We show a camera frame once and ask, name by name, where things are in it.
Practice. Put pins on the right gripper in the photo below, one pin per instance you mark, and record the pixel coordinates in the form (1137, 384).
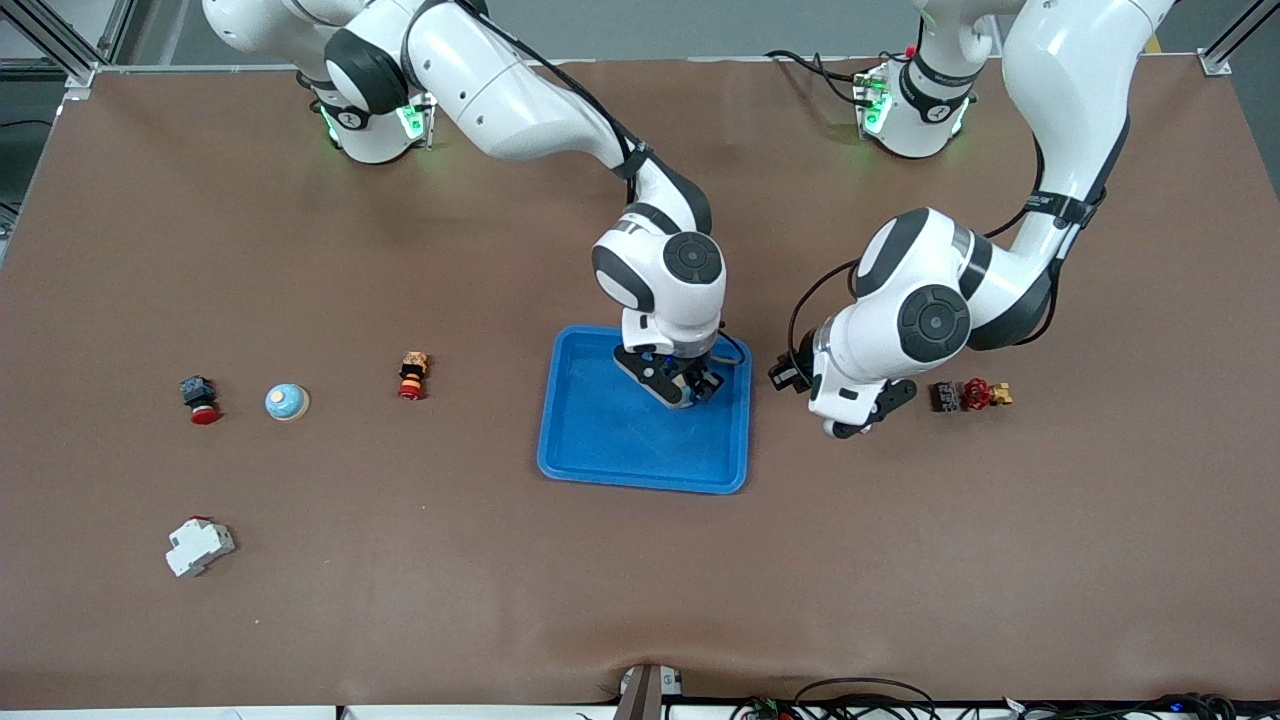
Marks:
(698, 380)

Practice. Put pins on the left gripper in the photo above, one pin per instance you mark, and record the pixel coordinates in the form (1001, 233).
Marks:
(802, 366)

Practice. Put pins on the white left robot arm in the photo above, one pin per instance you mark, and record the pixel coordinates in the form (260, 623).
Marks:
(930, 320)

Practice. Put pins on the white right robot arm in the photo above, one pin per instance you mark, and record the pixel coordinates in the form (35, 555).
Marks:
(520, 100)

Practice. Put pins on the blue plastic tray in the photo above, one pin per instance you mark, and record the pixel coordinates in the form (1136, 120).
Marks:
(600, 450)

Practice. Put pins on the red yellow emergency button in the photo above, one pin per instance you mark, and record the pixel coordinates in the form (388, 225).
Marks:
(413, 376)

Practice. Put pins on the red emergency stop button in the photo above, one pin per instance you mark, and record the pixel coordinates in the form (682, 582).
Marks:
(200, 398)

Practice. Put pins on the white circuit breaker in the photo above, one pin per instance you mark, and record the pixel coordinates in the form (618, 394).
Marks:
(198, 546)

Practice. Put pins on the aluminium frame profile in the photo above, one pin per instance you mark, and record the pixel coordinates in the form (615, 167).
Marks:
(1225, 45)
(70, 52)

